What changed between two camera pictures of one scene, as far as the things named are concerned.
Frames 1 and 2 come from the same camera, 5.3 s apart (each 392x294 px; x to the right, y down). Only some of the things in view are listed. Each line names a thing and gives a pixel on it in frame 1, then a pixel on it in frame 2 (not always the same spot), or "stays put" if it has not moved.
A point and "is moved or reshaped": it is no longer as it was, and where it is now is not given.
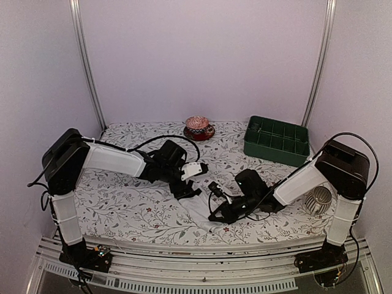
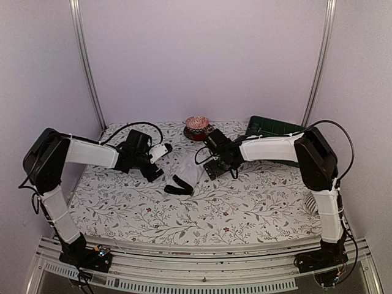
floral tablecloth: x=124 y=210 stays put
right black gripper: x=229 y=216 -> x=214 y=172
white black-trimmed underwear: x=198 y=207 is moved or reshaped
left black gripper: x=182 y=190 -> x=147 y=173
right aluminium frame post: x=330 y=16 stays put
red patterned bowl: x=196 y=125 stays put
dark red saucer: x=207 y=134 stays put
